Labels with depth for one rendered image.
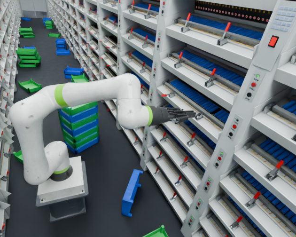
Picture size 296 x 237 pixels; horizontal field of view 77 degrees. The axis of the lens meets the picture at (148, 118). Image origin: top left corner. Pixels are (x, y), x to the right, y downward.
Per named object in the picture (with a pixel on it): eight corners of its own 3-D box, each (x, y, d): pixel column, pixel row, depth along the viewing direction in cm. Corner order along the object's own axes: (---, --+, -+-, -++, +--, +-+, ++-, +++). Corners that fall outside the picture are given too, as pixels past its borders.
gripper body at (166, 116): (151, 117, 92) (166, 116, 97) (159, 127, 86) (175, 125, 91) (155, 104, 89) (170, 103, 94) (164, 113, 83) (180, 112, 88)
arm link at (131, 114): (113, 130, 82) (124, 130, 72) (112, 101, 82) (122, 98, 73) (141, 128, 89) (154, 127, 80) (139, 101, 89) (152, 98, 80)
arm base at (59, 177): (27, 185, 118) (25, 178, 115) (34, 167, 130) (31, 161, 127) (71, 180, 125) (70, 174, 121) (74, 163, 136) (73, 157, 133)
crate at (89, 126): (73, 137, 178) (72, 130, 174) (61, 127, 188) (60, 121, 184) (98, 124, 199) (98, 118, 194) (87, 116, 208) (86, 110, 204)
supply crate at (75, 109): (70, 115, 165) (69, 108, 161) (58, 106, 175) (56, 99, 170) (97, 105, 185) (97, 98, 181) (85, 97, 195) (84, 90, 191)
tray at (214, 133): (217, 146, 94) (219, 133, 88) (157, 92, 137) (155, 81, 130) (247, 127, 99) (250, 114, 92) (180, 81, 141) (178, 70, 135)
